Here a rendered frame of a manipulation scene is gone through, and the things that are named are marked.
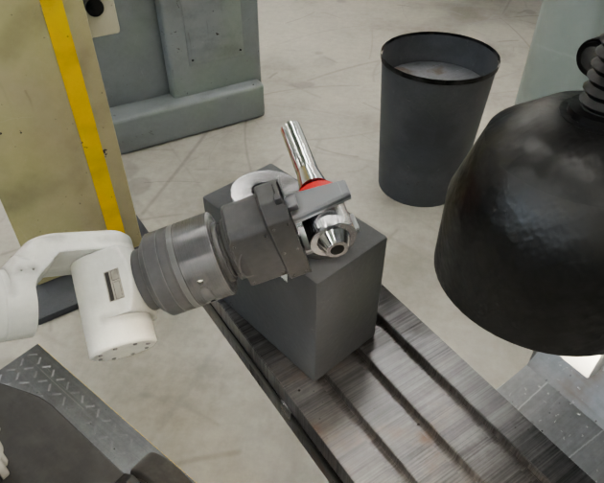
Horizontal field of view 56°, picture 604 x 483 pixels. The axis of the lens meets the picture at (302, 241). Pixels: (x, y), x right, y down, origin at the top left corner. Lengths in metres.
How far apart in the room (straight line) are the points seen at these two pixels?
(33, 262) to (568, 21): 0.46
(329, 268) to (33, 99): 1.48
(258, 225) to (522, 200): 0.39
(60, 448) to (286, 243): 0.79
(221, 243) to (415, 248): 1.88
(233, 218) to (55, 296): 1.79
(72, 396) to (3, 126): 0.90
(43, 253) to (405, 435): 0.46
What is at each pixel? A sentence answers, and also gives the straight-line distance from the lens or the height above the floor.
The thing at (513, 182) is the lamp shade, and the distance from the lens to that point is 0.16.
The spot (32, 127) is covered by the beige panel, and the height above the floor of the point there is 0.65.
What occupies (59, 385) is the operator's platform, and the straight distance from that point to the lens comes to 1.54.
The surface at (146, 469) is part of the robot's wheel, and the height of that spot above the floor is 0.59.
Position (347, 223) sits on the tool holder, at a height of 1.23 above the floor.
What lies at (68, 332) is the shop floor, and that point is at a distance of 2.20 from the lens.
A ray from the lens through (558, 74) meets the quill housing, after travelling 0.31.
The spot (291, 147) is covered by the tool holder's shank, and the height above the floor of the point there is 1.23.
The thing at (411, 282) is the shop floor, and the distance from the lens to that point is 2.25.
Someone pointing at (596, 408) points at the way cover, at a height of 0.90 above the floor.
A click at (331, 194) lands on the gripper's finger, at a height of 1.25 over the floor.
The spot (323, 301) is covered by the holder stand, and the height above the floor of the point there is 1.09.
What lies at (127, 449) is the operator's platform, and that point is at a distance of 1.39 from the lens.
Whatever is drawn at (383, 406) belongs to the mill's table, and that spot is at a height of 0.94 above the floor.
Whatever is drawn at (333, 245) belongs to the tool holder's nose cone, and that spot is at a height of 1.21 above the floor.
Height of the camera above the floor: 1.57
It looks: 41 degrees down
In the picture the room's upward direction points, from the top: straight up
